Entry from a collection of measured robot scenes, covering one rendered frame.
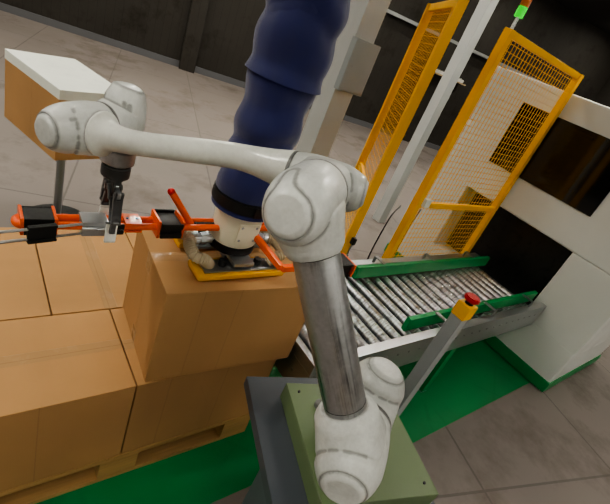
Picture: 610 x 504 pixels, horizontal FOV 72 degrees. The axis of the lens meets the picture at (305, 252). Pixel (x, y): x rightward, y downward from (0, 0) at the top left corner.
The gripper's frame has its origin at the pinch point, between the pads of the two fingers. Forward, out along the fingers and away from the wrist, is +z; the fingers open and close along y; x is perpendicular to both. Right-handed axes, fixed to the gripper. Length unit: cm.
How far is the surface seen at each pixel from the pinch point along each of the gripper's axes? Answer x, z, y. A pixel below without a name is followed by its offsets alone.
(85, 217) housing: 6.0, -2.7, 0.1
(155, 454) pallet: -29, 105, -16
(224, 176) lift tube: -32.2, -19.7, -0.3
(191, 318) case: -25.3, 24.2, -17.6
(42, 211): 16.2, -3.5, 1.1
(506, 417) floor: -254, 107, -66
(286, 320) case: -65, 30, -19
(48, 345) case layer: 11, 53, 6
